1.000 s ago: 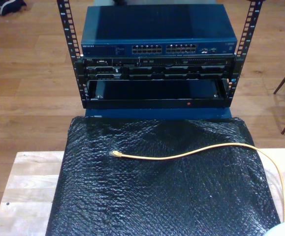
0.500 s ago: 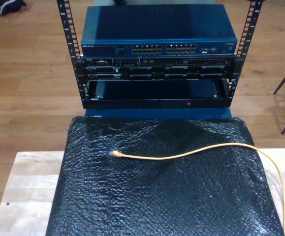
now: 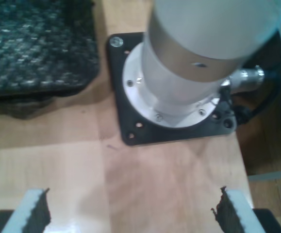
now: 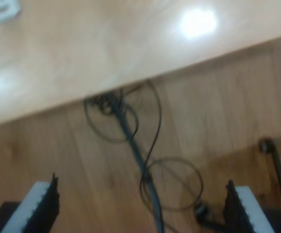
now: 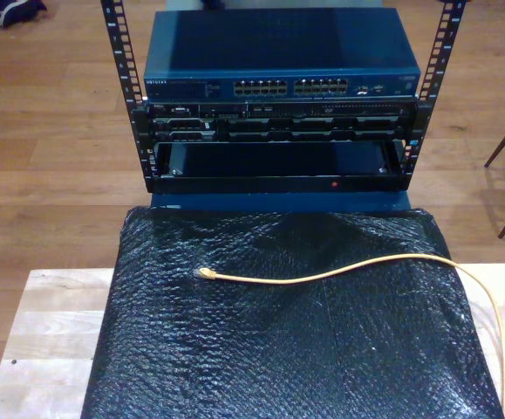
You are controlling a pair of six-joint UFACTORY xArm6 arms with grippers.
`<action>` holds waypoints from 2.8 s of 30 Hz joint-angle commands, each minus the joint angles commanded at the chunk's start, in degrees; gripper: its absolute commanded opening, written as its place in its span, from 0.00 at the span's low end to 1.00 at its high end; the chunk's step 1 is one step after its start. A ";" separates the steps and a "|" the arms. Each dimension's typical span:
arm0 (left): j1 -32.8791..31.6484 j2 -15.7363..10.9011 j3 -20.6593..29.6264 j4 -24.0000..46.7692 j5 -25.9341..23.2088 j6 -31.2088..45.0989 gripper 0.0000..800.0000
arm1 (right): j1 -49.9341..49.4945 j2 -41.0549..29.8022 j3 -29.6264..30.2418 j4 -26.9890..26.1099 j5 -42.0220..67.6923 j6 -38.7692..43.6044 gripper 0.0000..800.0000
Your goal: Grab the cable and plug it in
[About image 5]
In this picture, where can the black rack server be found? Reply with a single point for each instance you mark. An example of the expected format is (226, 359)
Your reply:
(304, 126)

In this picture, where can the blue rack base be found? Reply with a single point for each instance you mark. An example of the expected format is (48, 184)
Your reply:
(365, 203)

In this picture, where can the black bubble wrap mat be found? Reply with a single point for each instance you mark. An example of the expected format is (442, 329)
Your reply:
(256, 349)

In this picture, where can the dark blue sneaker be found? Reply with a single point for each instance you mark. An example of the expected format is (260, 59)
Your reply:
(12, 11)

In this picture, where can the blue network switch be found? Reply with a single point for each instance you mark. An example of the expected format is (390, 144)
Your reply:
(278, 43)

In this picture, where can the black perforated rack post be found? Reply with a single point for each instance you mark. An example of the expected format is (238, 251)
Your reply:
(121, 43)
(446, 35)

